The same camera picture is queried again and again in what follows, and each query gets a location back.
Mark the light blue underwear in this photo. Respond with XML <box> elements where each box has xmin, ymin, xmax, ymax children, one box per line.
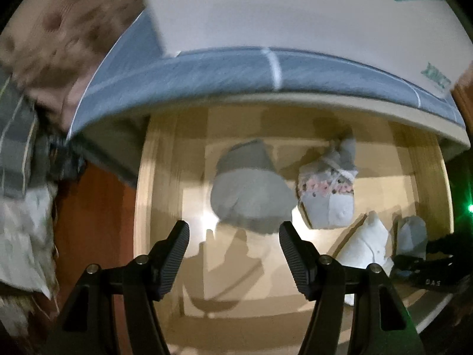
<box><xmin>210</xmin><ymin>138</ymin><xmax>298</xmax><ymax>234</ymax></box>

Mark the small white underwear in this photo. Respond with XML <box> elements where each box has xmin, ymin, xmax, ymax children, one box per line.
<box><xmin>336</xmin><ymin>211</ymin><xmax>394</xmax><ymax>306</ymax></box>

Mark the grey plaid bedding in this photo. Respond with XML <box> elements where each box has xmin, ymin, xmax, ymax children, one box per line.
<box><xmin>0</xmin><ymin>68</ymin><xmax>41</xmax><ymax>198</ymax></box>

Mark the grey nightstand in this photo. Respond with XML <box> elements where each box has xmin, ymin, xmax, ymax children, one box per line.
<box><xmin>68</xmin><ymin>91</ymin><xmax>467</xmax><ymax>189</ymax></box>

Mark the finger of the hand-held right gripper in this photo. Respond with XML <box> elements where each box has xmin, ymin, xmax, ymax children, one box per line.
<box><xmin>392</xmin><ymin>253</ymin><xmax>420</xmax><ymax>271</ymax></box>
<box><xmin>424</xmin><ymin>231</ymin><xmax>457</xmax><ymax>255</ymax></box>

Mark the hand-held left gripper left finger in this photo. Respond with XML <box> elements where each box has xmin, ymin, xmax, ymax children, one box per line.
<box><xmin>44</xmin><ymin>220</ymin><xmax>191</xmax><ymax>355</ymax></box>

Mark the white grey pink patterned roll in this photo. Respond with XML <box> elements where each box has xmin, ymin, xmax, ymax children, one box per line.
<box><xmin>296</xmin><ymin>133</ymin><xmax>359</xmax><ymax>230</ymax></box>

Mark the pale grey blue underwear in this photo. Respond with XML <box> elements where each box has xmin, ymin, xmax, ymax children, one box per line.
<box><xmin>396</xmin><ymin>215</ymin><xmax>428</xmax><ymax>259</ymax></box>

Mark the wooden drawer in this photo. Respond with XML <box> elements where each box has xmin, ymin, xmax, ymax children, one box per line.
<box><xmin>135</xmin><ymin>105</ymin><xmax>453</xmax><ymax>346</ymax></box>

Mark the blue grey checked cloth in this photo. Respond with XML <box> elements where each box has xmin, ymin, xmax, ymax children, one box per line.
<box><xmin>68</xmin><ymin>7</ymin><xmax>464</xmax><ymax>137</ymax></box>

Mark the spotted pink brown blanket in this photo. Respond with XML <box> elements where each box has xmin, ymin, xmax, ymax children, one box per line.
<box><xmin>0</xmin><ymin>0</ymin><xmax>145</xmax><ymax>134</ymax></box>

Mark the white shoe box green print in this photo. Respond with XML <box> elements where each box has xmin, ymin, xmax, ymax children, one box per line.
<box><xmin>135</xmin><ymin>0</ymin><xmax>459</xmax><ymax>99</ymax></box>

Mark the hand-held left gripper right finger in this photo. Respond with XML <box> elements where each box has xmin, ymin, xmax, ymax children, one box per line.
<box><xmin>279</xmin><ymin>221</ymin><xmax>425</xmax><ymax>355</ymax></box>

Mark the wooden bed frame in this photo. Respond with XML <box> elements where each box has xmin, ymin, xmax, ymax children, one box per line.
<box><xmin>451</xmin><ymin>76</ymin><xmax>473</xmax><ymax>126</ymax></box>

